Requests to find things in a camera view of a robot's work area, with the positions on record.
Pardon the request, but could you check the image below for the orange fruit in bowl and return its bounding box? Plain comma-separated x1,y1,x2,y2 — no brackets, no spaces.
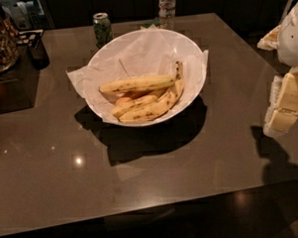
115,96,133,105

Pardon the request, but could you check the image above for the checkered tray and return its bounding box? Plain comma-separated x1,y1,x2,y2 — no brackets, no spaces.
17,30,44,46

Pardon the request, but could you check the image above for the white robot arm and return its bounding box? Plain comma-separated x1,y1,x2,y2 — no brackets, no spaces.
256,1,298,138

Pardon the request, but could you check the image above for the green soda can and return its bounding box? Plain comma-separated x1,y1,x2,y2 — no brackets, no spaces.
93,13,113,48

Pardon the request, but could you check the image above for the white bowl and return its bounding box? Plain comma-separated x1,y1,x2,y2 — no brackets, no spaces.
80,25,210,130

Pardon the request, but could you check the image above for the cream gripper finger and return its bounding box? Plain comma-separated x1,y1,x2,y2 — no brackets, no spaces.
263,66,298,138
256,25,281,51

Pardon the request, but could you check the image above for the dark box on table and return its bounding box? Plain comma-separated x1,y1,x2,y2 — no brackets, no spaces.
0,46,40,114

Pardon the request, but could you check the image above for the white paper liner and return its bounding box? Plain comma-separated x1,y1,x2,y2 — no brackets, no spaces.
63,22,213,128

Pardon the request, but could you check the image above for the black small object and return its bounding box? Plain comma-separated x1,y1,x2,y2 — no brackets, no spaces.
27,39,50,70

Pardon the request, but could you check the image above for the clear plastic water bottle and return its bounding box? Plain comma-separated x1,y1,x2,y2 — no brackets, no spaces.
158,0,176,30

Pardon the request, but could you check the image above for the yellow banana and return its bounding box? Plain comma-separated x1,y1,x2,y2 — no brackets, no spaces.
110,94,157,118
118,61,184,124
99,74,176,95

